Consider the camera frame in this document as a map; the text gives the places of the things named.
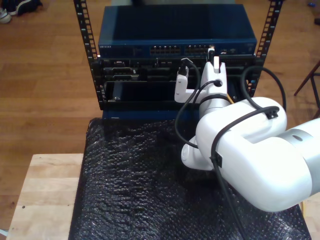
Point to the small dark floor object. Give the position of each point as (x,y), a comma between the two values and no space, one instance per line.
(317,21)

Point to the small blue floor object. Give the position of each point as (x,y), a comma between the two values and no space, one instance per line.
(311,4)

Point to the dark wooden chair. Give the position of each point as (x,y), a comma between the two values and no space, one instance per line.
(306,77)

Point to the blue network switch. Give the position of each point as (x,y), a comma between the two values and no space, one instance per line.
(150,25)

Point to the dark sneaker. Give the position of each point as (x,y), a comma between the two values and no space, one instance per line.
(25,6)

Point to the white sneaker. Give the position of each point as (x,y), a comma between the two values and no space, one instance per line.
(4,15)

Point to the blue rack base board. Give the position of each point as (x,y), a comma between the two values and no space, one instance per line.
(150,114)

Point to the black perforated rack post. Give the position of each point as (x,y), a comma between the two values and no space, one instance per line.
(271,20)
(85,25)

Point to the black bubble wrap mat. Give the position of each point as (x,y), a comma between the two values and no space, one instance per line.
(125,200)

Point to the black rack server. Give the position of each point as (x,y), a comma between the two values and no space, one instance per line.
(150,71)

